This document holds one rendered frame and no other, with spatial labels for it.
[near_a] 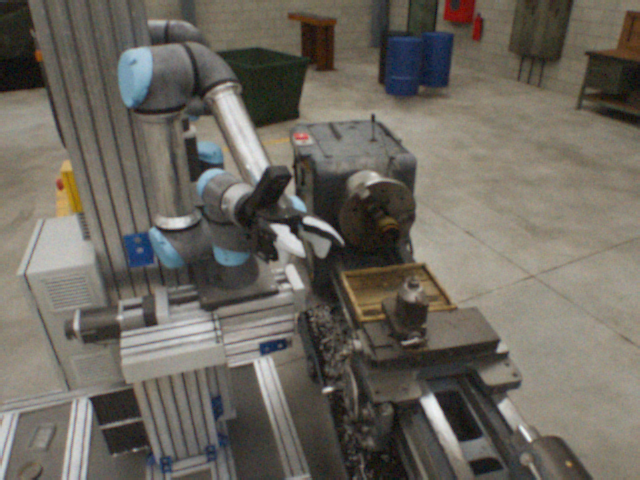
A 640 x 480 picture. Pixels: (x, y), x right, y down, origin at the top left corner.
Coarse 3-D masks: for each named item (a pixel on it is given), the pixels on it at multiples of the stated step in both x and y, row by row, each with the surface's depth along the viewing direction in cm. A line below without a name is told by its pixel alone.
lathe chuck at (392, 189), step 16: (368, 176) 185; (352, 192) 182; (384, 192) 183; (400, 192) 185; (336, 208) 191; (352, 208) 184; (384, 208) 195; (400, 208) 188; (352, 224) 187; (368, 224) 189; (352, 240) 191
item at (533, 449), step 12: (516, 432) 100; (528, 432) 98; (516, 444) 99; (528, 444) 93; (540, 444) 92; (552, 444) 92; (564, 444) 92; (516, 456) 94; (528, 456) 90; (540, 456) 90; (552, 456) 90; (564, 456) 89; (576, 456) 91; (516, 468) 93; (528, 468) 90; (540, 468) 89; (552, 468) 88; (564, 468) 87; (576, 468) 87
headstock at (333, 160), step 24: (360, 120) 242; (312, 144) 210; (336, 144) 210; (360, 144) 210; (312, 168) 194; (336, 168) 192; (360, 168) 194; (384, 168) 196; (408, 168) 198; (312, 192) 197; (336, 192) 197
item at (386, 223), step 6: (378, 222) 179; (384, 222) 177; (390, 222) 176; (396, 222) 180; (378, 228) 178; (384, 228) 176; (390, 228) 174; (396, 228) 175; (378, 234) 178; (384, 234) 175; (390, 234) 181; (396, 234) 178; (384, 240) 176; (390, 240) 179; (396, 240) 178
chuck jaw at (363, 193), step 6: (360, 186) 182; (360, 192) 181; (366, 192) 180; (366, 198) 178; (372, 198) 179; (366, 204) 180; (372, 204) 180; (372, 210) 179; (378, 210) 180; (378, 216) 179; (384, 216) 179
